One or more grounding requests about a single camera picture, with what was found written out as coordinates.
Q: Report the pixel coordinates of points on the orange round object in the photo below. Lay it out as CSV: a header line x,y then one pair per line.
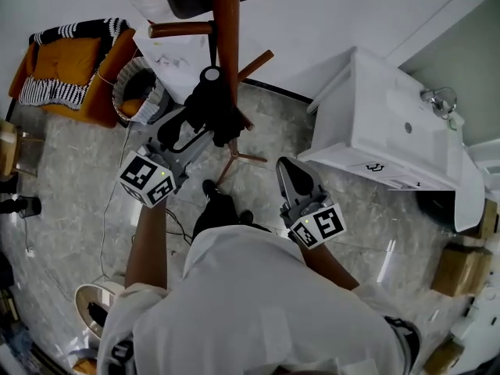
x,y
132,108

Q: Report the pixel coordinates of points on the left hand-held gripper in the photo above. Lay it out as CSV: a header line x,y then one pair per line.
x,y
146,178

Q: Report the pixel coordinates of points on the white sink cabinet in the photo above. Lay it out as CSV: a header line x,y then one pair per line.
x,y
383,123

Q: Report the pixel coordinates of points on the brown wooden coat rack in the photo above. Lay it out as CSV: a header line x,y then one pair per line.
x,y
226,33

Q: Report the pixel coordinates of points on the chrome faucet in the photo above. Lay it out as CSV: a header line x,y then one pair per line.
x,y
441,100

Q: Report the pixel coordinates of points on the round wooden side table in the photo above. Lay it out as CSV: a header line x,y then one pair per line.
x,y
9,151

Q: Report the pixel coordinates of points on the person's left black shoe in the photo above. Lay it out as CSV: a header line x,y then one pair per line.
x,y
210,188

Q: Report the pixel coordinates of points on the person's right forearm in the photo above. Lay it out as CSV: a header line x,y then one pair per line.
x,y
328,266

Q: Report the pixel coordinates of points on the large cardboard box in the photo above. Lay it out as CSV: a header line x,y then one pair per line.
x,y
461,270

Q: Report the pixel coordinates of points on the white water dispenser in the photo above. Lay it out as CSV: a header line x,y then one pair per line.
x,y
176,65

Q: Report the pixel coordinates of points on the white plug adapter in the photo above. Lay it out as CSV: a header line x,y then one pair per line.
x,y
30,252

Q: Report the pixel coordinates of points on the orange sofa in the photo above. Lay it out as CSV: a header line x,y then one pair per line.
x,y
66,61

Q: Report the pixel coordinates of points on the person's right black shoe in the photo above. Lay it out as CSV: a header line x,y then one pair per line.
x,y
246,217

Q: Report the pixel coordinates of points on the woven striped basket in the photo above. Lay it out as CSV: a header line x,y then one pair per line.
x,y
123,80

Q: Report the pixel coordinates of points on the flat cardboard box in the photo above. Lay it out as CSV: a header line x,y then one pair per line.
x,y
443,356

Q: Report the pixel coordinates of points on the person's black shoe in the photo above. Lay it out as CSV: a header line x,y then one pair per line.
x,y
210,188
246,217

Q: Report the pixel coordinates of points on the round black floor device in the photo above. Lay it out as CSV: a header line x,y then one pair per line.
x,y
31,206

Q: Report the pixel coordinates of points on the person's black trousers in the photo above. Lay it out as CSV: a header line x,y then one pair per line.
x,y
218,213

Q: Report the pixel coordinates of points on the person's white shirt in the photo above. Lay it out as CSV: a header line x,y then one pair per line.
x,y
254,307

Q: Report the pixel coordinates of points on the round beige bin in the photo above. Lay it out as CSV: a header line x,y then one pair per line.
x,y
88,299

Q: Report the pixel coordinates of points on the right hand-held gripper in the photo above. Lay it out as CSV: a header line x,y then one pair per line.
x,y
320,225

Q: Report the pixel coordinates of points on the small cardboard box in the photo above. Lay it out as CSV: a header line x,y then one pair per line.
x,y
486,221

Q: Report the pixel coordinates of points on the black white striped blanket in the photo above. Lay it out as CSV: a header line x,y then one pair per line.
x,y
51,92

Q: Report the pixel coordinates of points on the person's left forearm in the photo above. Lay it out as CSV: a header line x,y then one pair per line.
x,y
146,248

